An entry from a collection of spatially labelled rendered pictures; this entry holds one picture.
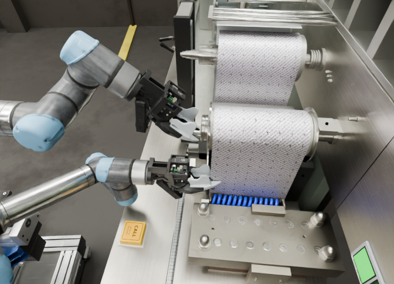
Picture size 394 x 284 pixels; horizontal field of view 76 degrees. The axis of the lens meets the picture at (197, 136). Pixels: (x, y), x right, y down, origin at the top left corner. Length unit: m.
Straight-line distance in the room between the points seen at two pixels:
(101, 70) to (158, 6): 4.11
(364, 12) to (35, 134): 0.78
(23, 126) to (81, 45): 0.19
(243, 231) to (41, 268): 1.30
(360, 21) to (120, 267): 0.94
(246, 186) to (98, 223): 1.43
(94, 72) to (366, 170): 0.60
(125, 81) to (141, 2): 4.12
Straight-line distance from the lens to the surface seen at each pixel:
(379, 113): 0.61
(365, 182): 0.63
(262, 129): 0.64
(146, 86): 0.58
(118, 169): 0.76
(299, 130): 0.66
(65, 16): 5.07
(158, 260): 0.87
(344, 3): 0.94
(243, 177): 0.75
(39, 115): 0.56
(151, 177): 0.74
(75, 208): 2.17
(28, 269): 1.84
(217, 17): 0.79
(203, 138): 0.66
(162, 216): 0.93
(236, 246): 0.75
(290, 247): 0.78
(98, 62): 0.57
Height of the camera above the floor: 1.72
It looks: 45 degrees down
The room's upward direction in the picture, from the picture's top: straight up
